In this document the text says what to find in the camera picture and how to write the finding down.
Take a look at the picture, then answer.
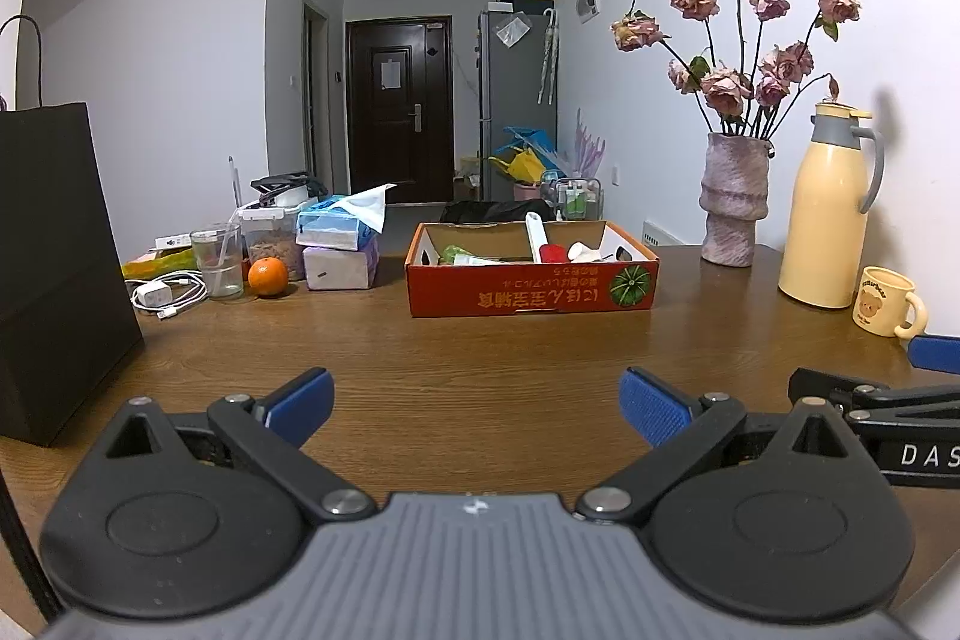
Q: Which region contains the orange fruit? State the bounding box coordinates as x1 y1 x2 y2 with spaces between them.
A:
247 256 289 299

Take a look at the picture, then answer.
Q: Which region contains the black paper bag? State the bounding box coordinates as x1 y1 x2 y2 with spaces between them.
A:
0 14 145 447

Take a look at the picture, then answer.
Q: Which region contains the cream bear mug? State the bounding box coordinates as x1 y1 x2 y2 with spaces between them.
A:
853 266 929 339

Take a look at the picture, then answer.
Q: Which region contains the yellow packet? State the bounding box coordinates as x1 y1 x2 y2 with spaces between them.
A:
122 254 197 280

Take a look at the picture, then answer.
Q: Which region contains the white charging cable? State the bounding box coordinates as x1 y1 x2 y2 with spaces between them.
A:
129 269 209 320

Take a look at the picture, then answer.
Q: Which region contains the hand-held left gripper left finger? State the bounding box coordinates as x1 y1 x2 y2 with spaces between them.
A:
97 366 376 525

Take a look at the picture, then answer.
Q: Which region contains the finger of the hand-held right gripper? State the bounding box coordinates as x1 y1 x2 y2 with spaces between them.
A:
787 368 960 420
906 335 960 376

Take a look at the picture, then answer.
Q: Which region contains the side door frame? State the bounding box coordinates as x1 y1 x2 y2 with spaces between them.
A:
302 0 331 191

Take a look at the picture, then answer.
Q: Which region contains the wire cart with bottles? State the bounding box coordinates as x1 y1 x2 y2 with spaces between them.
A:
540 175 605 223

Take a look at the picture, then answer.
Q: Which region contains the dark brown entrance door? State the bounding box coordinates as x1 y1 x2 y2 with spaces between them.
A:
345 16 453 205

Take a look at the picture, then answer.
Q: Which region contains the white charger brick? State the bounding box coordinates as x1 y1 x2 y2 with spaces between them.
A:
133 280 175 311

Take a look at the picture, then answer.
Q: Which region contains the clear drinking straw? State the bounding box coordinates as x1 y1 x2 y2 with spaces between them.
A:
201 227 233 270

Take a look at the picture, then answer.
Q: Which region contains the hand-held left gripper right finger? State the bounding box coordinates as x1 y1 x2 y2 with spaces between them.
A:
574 366 863 525

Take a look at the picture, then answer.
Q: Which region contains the small cardboard floor box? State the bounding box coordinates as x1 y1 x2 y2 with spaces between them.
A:
454 155 485 199

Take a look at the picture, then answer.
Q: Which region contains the clear drinking glass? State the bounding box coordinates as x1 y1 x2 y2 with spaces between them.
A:
190 223 245 301

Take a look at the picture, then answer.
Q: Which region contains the purple feather decoration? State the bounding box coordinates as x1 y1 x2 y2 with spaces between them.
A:
571 110 607 176

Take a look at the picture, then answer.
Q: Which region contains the clear plastic food container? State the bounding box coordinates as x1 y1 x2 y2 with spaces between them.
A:
240 205 307 283

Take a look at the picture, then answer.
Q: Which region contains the white folded umbrella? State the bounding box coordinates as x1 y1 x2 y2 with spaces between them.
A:
536 8 560 105

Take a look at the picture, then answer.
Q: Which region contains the black plastic frame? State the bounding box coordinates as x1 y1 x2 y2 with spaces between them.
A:
250 171 329 199

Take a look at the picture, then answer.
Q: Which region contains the black garbage bag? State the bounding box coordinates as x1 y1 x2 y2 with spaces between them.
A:
439 199 556 225

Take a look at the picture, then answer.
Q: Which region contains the pink textured vase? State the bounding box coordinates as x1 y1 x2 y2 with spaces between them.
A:
699 131 773 268

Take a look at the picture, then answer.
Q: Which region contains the grey refrigerator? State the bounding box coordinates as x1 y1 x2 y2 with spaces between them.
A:
478 8 560 202

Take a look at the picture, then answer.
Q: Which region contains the blue tissue pack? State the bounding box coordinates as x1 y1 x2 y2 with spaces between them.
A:
296 182 398 253

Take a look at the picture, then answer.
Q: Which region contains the red cardboard box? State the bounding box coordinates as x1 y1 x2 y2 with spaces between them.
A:
406 220 661 319

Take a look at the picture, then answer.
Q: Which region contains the blue bag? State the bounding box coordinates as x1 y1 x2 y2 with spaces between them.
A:
502 125 560 161

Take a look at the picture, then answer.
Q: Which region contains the bunch of dried pink roses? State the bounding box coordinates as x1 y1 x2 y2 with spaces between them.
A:
611 0 863 142

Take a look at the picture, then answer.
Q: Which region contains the white lint brush red pad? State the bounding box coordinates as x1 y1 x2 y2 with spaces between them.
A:
525 211 565 266

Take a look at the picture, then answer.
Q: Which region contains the cream thermos jug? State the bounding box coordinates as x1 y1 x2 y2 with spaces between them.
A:
778 101 886 310

